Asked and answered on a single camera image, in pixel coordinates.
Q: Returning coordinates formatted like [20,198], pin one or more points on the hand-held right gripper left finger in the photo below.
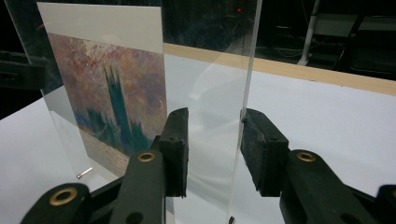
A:
[174,155]

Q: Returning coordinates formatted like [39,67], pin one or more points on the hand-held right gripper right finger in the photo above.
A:
[264,152]

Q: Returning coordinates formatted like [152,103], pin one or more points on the clear acrylic photo frame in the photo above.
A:
[214,93]

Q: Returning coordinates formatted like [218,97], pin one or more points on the painting print card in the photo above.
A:
[109,81]

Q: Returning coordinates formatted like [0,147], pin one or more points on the white metal stand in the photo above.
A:
[308,34]

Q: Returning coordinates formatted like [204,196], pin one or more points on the metal frame post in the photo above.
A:
[84,173]

